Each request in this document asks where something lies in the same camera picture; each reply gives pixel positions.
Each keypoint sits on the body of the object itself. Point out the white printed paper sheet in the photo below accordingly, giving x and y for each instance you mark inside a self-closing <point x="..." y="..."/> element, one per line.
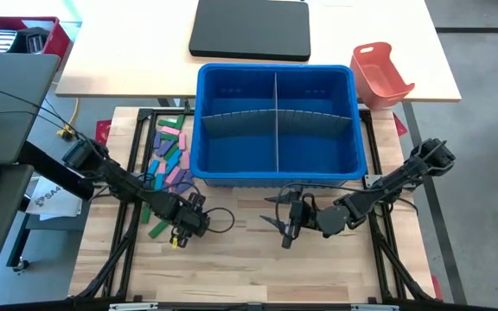
<point x="52" y="201"/>

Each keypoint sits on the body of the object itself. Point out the orange plastic basket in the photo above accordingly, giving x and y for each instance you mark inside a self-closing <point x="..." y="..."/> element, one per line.
<point x="378" y="82"/>

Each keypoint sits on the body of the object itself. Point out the black foam pad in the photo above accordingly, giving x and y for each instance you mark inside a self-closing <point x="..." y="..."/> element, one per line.
<point x="249" y="30"/>

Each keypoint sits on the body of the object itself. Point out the silver toaster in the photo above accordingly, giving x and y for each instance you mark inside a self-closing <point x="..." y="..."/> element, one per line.
<point x="1" y="41"/>

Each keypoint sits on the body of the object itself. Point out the purple wooden block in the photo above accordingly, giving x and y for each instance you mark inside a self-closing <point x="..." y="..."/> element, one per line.
<point x="157" y="140"/>
<point x="180" y="178"/>
<point x="186" y="183"/>
<point x="164" y="148"/>

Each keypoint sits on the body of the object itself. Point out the green wooden block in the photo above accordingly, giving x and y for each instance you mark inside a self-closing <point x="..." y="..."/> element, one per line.
<point x="145" y="214"/>
<point x="171" y="152"/>
<point x="169" y="137"/>
<point x="158" y="229"/>
<point x="180" y="122"/>
<point x="167" y="123"/>

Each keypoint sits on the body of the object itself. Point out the light wooden side table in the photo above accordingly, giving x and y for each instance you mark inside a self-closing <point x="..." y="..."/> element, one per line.
<point x="115" y="52"/>

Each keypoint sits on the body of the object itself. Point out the long grey slotted divider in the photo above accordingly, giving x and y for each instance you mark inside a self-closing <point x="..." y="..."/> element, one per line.
<point x="240" y="123"/>

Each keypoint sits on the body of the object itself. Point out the red floor marker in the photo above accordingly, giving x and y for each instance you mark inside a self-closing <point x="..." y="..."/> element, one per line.
<point x="436" y="287"/>
<point x="103" y="131"/>
<point x="399" y="127"/>

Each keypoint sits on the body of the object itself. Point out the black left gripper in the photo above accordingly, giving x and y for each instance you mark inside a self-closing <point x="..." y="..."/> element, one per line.
<point x="190" y="220"/>

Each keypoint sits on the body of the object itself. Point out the black caster wheel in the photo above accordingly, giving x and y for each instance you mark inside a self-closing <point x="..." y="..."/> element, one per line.
<point x="21" y="265"/>

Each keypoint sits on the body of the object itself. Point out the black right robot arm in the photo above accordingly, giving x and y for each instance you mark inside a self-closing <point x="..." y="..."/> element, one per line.
<point x="404" y="175"/>

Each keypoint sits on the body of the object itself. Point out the pink wooden block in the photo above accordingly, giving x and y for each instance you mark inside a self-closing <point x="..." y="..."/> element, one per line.
<point x="185" y="160"/>
<point x="170" y="130"/>
<point x="173" y="176"/>
<point x="162" y="168"/>
<point x="182" y="141"/>

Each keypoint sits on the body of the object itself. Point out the black toaster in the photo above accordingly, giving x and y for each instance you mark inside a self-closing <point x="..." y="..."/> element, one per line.
<point x="35" y="41"/>

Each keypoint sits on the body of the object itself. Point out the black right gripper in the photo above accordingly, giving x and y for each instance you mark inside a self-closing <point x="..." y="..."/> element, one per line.
<point x="331" y="220"/>

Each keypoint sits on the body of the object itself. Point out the silver frame bracket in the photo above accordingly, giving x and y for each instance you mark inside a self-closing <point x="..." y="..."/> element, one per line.
<point x="374" y="307"/>
<point x="132" y="307"/>

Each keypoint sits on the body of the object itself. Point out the black support bar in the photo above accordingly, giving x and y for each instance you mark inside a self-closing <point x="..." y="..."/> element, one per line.
<point x="41" y="164"/>

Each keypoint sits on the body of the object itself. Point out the black cart leg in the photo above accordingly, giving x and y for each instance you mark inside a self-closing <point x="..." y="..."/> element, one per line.
<point x="17" y="242"/>

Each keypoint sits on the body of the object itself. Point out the grey equipment cart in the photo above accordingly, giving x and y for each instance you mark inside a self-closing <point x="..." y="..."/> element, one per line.
<point x="11" y="86"/>

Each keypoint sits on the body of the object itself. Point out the red plastic crate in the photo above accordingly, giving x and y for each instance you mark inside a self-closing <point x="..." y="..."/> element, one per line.
<point x="61" y="41"/>

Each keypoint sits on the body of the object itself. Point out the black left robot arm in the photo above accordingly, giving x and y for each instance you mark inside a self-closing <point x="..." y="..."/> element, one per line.
<point x="123" y="183"/>

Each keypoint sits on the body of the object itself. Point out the large blue plastic bin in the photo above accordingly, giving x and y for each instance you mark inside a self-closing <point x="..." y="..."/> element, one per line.
<point x="240" y="151"/>

